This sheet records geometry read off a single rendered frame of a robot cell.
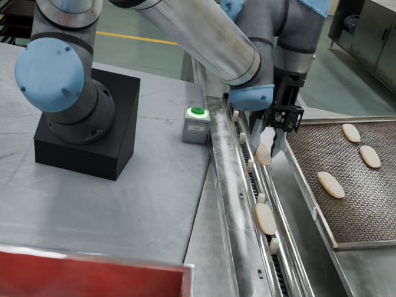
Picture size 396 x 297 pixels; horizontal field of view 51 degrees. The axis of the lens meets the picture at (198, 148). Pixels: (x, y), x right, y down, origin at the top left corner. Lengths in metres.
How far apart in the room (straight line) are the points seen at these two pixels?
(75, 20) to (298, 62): 0.41
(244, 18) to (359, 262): 0.47
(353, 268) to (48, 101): 0.60
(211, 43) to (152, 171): 0.51
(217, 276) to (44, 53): 0.50
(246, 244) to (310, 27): 0.41
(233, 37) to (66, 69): 0.31
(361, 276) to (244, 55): 0.42
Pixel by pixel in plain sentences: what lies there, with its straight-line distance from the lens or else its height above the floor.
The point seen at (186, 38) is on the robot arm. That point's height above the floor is 1.24.
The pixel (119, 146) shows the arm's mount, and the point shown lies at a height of 0.90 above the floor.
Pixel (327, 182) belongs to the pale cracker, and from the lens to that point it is 0.97.
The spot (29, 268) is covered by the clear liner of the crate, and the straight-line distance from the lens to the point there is 0.67.
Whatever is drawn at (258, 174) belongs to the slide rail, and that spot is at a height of 0.85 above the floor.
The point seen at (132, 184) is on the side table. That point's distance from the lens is 0.96.
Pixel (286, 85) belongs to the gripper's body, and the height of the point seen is 1.12.
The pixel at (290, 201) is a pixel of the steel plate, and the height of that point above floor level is 0.82.
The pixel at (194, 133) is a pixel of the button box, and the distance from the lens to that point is 1.14.
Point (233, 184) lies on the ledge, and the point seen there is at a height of 0.86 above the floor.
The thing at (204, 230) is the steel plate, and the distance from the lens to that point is 0.87.
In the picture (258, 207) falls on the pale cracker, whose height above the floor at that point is 0.86.
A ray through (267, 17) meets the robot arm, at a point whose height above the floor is 1.24.
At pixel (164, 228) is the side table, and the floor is 0.82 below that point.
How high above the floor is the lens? 1.38
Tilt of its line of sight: 30 degrees down
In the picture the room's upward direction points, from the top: 11 degrees clockwise
